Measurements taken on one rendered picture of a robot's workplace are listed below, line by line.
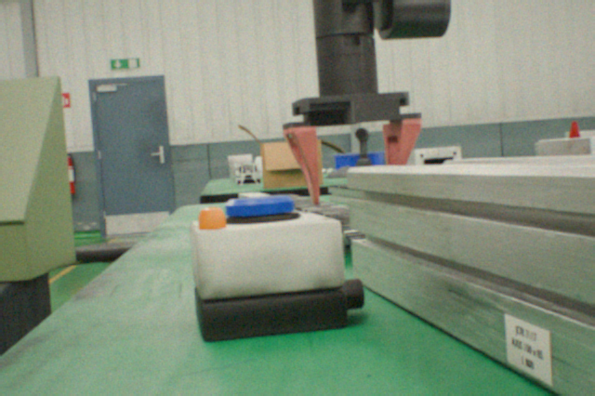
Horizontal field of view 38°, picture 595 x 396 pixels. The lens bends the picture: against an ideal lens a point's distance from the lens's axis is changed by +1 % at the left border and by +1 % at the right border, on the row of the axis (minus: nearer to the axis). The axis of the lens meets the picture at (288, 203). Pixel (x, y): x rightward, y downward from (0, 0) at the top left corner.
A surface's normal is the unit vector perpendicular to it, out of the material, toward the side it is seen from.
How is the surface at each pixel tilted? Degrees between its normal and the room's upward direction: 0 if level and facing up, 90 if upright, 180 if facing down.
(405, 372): 0
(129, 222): 90
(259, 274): 90
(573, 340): 90
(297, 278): 90
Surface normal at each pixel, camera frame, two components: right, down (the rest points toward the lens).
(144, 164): 0.07, 0.05
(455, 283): -0.99, 0.07
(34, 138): -0.08, -0.66
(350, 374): -0.07, -1.00
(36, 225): 1.00, -0.07
